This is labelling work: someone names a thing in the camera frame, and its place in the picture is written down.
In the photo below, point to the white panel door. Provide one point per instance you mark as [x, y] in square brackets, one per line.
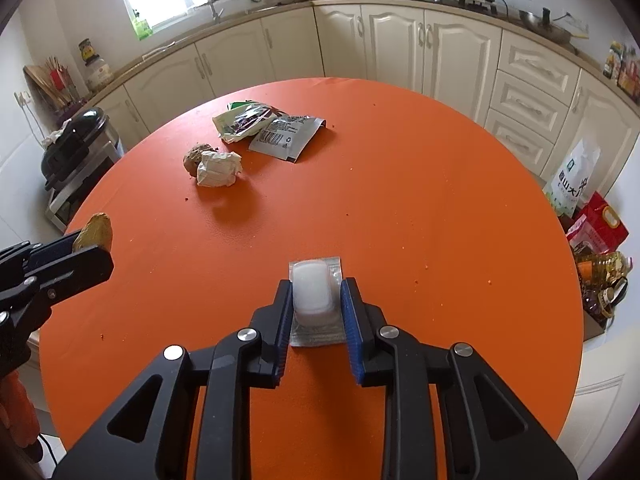
[605, 410]

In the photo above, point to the orange round table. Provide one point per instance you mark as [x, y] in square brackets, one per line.
[400, 210]

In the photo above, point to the cream sink base cabinets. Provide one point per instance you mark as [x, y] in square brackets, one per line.
[240, 55]

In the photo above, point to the cream stove base cabinets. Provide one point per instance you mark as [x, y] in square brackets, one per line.
[400, 45]

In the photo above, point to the steel wok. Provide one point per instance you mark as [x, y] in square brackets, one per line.
[545, 25]

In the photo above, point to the yellow label bottle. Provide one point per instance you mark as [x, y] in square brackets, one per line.
[87, 51]

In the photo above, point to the cluster of condiment bottles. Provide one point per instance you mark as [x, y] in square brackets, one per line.
[625, 67]

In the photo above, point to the silver foil wrapper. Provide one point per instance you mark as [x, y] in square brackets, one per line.
[285, 137]

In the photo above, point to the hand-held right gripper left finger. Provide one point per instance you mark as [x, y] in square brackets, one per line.
[286, 320]

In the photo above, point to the green white snack wrapper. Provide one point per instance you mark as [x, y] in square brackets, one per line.
[240, 120]

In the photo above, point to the white crumpled tissue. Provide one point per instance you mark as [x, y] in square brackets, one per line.
[217, 170]

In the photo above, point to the green dish soap bottle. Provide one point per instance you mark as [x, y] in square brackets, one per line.
[142, 27]

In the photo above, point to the beige kitchen countertop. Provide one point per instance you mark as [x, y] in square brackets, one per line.
[592, 62]

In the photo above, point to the white plastic blister pack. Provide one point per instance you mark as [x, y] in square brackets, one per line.
[312, 290]

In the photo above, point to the chrome faucet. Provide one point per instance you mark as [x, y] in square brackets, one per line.
[212, 7]

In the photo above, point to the person's left forearm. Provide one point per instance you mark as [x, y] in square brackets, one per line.
[17, 415]

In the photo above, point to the red rice bag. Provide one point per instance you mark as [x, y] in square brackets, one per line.
[600, 225]

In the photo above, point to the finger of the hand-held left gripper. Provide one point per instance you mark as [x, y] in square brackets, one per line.
[80, 270]
[52, 249]

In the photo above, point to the dark cooking oil bottle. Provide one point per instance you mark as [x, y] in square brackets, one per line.
[597, 302]

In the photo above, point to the white crumpled cloth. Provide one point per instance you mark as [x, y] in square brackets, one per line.
[55, 137]

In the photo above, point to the cream cabinet drawer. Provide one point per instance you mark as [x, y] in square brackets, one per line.
[517, 140]
[525, 102]
[537, 67]

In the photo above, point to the black round electric appliance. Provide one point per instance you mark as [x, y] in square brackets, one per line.
[75, 145]

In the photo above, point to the white green rice bag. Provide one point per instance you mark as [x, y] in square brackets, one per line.
[575, 180]

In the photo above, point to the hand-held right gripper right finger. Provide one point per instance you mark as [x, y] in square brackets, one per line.
[349, 325]

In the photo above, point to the red chopstick holder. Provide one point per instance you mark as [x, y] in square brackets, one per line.
[59, 80]

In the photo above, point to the white wall socket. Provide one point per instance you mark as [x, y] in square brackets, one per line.
[22, 98]

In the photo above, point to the purple drip tray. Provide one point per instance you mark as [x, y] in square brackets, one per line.
[72, 109]

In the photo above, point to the brown food scrap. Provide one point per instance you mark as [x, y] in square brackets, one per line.
[95, 230]
[195, 160]

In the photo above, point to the large clear jar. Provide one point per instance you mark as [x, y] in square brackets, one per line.
[99, 76]

